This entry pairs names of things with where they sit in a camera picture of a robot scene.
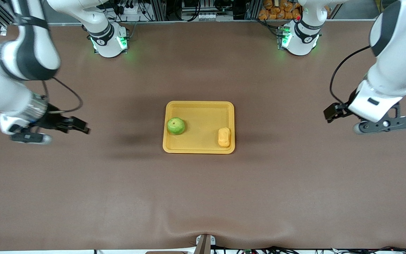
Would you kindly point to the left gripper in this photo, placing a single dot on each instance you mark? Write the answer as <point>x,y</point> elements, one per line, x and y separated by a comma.
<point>344,107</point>

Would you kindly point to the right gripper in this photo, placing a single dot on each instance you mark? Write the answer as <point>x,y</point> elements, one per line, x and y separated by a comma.
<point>52,120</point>

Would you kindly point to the yellow potato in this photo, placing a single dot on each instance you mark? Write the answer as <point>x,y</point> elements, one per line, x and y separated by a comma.
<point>224,137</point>

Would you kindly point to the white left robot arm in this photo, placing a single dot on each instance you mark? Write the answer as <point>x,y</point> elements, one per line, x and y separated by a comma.
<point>397,63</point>

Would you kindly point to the yellow plastic tray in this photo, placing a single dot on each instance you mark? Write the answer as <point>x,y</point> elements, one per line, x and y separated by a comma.
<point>199,144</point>

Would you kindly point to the bag of orange snacks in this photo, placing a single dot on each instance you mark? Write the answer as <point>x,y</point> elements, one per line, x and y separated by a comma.
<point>278,10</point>

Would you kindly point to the white power strip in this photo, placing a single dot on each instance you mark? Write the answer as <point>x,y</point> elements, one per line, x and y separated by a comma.
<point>129,10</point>

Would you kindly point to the brown table mat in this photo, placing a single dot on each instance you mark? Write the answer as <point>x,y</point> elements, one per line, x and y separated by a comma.
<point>203,194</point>

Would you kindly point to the aluminium frame rail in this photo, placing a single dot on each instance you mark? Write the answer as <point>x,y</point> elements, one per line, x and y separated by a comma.
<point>203,22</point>

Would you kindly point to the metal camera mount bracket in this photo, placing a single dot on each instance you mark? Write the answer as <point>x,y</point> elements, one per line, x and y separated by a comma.
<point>204,244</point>

